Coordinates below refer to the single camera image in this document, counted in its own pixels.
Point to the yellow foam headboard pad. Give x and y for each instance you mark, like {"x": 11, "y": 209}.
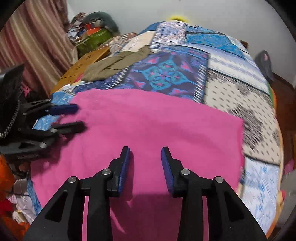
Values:
{"x": 178, "y": 18}

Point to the blue patchwork bed quilt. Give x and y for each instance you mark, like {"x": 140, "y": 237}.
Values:
{"x": 219, "y": 72}

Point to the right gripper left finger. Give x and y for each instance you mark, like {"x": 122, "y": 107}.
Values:
{"x": 62, "y": 217}

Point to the orange striped blanket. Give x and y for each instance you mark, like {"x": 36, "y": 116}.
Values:
{"x": 116, "y": 43}

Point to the pink pants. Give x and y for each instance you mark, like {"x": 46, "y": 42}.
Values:
{"x": 206, "y": 141}

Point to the olive green garment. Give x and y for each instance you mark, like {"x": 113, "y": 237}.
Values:
{"x": 109, "y": 66}

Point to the grey green long pillow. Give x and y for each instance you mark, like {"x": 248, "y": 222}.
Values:
{"x": 105, "y": 20}

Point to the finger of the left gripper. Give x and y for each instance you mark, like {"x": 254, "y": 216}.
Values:
{"x": 63, "y": 109}
{"x": 59, "y": 129}

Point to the grey backpack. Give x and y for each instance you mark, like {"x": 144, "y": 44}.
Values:
{"x": 263, "y": 61}

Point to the green storage bag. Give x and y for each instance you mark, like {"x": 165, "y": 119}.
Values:
{"x": 93, "y": 41}

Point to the wooden lap desk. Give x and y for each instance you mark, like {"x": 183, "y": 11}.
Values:
{"x": 80, "y": 66}

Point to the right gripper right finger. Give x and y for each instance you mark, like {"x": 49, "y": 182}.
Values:
{"x": 228, "y": 217}

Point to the striped brown curtain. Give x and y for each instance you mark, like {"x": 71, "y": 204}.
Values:
{"x": 36, "y": 35}

